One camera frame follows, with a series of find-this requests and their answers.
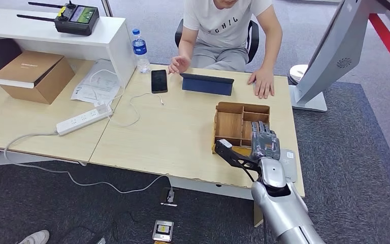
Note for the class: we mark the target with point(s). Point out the grey kiosk screen stand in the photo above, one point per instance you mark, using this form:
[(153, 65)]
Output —
[(336, 50)]

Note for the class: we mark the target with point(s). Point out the person's left hand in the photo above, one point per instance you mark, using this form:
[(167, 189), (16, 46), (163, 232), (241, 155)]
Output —
[(265, 80)]

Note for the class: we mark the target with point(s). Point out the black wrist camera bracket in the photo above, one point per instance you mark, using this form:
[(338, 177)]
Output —
[(235, 158)]

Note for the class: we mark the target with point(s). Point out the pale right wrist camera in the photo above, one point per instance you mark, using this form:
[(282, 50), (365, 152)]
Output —
[(225, 143)]

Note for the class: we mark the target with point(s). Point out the person's right forearm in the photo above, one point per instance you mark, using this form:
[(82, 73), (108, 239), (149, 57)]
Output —
[(186, 45)]

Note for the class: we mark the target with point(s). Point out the round white floor device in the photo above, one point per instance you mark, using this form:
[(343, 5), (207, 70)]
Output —
[(297, 71)]

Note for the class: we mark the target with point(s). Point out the white power strip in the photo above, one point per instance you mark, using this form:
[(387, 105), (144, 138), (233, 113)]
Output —
[(82, 120)]

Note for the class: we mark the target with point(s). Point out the white desk support panel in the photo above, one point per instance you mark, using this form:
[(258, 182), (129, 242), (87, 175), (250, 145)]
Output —
[(20, 159)]

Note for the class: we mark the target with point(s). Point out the black smartphone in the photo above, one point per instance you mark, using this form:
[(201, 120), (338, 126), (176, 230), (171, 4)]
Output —
[(159, 81)]

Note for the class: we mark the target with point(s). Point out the floor socket with plug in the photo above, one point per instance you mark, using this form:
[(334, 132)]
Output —
[(170, 197)]

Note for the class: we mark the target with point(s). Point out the white desk shelf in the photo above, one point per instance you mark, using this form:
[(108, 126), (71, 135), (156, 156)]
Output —
[(47, 33)]

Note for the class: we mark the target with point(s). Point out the white charger plug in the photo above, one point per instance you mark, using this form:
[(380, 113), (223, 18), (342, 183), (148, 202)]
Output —
[(103, 107)]

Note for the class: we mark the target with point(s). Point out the white shoe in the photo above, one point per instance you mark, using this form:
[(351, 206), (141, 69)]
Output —
[(35, 237)]

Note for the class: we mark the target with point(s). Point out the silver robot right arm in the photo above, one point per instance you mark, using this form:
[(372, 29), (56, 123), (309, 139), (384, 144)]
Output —
[(282, 205)]

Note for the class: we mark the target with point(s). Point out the small grey floor device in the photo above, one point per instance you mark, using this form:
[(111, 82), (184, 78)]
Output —
[(100, 240)]

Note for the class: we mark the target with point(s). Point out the metal pole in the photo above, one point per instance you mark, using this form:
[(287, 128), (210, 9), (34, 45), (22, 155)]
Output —
[(107, 8)]

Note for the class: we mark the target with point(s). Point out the person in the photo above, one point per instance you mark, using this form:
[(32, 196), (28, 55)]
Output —
[(222, 28)]

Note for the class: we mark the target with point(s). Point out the grey card reader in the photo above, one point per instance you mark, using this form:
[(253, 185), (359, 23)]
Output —
[(291, 165)]

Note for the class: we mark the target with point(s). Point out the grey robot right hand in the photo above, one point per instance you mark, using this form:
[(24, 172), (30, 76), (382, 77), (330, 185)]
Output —
[(265, 144)]

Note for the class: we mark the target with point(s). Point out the wooden desk leg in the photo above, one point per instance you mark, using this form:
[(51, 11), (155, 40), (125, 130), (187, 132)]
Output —
[(257, 215)]

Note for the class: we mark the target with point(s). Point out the printed white paper sheet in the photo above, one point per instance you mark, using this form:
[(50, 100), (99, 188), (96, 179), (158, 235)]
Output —
[(102, 84)]

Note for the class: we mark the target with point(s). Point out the dark blue tablet case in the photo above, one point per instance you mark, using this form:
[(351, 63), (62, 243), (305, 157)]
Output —
[(206, 87)]

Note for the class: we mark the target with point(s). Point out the wooden compartment organizer box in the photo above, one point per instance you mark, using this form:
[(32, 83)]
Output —
[(229, 124)]

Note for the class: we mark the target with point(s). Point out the clear film on right hand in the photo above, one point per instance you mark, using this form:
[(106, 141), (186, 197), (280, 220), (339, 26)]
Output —
[(265, 145)]

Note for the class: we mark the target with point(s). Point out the black remote controller with antennas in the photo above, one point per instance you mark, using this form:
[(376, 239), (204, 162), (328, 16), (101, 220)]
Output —
[(74, 22)]

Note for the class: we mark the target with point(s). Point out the brown cardboard box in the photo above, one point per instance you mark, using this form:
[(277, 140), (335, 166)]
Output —
[(42, 80)]

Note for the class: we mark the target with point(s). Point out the person's left forearm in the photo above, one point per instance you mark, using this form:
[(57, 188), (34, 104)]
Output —
[(271, 50)]

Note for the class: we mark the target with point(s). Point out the clear water bottle blue label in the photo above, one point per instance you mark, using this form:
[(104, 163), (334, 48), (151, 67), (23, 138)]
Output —
[(140, 47)]

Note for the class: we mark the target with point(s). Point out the person's right hand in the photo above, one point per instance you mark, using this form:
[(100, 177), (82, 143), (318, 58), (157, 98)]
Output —
[(181, 64)]

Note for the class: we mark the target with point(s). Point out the black office chair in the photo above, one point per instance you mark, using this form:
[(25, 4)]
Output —
[(254, 40)]

